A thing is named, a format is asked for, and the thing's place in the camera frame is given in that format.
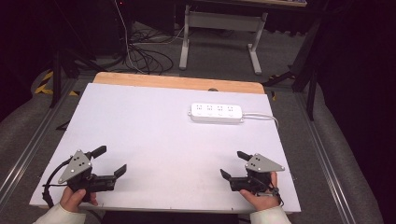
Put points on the person's right hand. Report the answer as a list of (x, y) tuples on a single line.
[(264, 201)]

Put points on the black metal stand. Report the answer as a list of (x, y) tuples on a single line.
[(56, 77), (306, 71)]

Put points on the white board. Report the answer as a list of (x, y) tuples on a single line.
[(162, 149)]

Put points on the white metal desk frame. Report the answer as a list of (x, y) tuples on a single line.
[(222, 21)]

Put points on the aluminium floor rail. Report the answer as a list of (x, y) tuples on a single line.
[(28, 146), (323, 161)]

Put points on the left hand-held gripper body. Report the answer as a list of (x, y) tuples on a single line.
[(76, 166)]

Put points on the yellow black floor tape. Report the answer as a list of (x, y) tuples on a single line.
[(46, 84)]

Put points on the white power strip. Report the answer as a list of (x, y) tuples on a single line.
[(216, 112)]

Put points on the person's left hand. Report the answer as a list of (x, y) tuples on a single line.
[(71, 199)]

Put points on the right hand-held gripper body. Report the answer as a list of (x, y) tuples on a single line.
[(263, 165)]

